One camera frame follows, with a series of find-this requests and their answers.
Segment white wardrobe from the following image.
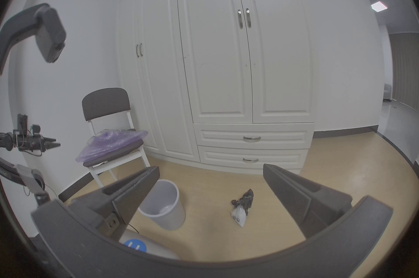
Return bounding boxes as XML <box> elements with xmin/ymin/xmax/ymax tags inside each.
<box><xmin>115</xmin><ymin>0</ymin><xmax>315</xmax><ymax>176</ymax></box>

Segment white trash bin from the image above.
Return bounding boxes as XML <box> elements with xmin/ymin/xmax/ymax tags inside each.
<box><xmin>137</xmin><ymin>179</ymin><xmax>186</xmax><ymax>231</ymax></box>

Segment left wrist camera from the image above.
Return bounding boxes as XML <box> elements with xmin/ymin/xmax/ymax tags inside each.
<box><xmin>17</xmin><ymin>113</ymin><xmax>42</xmax><ymax>137</ymax></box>

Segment grey padded white chair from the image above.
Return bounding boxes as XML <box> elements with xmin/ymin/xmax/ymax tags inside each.
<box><xmin>81</xmin><ymin>88</ymin><xmax>151</xmax><ymax>189</ymax></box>

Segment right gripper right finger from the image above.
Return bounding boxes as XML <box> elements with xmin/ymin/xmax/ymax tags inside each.
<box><xmin>263</xmin><ymin>163</ymin><xmax>354</xmax><ymax>240</ymax></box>

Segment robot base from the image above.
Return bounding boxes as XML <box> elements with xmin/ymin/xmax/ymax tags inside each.
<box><xmin>118</xmin><ymin>228</ymin><xmax>180</xmax><ymax>260</ymax></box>

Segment white printed wrapper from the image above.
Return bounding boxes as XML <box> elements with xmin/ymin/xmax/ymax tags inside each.
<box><xmin>230</xmin><ymin>205</ymin><xmax>247</xmax><ymax>228</ymax></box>

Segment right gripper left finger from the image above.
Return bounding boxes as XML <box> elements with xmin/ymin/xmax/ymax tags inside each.
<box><xmin>70</xmin><ymin>166</ymin><xmax>161</xmax><ymax>242</ymax></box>

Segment crumpled black plastic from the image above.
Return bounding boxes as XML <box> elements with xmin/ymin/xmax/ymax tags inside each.
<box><xmin>231</xmin><ymin>189</ymin><xmax>254</xmax><ymax>215</ymax></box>

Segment purple plastic bag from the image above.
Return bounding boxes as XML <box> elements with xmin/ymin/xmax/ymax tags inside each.
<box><xmin>76</xmin><ymin>129</ymin><xmax>148</xmax><ymax>163</ymax></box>

